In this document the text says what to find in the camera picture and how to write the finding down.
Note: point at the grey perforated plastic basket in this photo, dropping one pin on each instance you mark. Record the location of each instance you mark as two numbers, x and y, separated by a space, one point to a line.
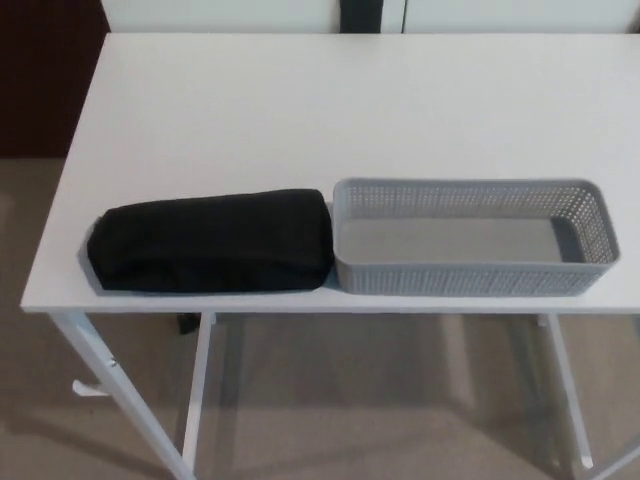
450 280

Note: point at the small black floor object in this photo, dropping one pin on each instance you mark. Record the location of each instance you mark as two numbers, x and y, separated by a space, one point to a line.
187 324

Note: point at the black upright panel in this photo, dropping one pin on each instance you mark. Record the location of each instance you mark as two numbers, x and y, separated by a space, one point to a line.
360 15

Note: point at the white table side hook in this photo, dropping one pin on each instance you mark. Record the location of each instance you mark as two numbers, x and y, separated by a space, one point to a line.
87 390

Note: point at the white cabinet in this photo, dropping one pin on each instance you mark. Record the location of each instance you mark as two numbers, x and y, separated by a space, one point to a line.
500 15

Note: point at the white metal table leg frame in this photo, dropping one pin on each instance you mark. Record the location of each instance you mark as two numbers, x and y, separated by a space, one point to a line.
196 400
567 400

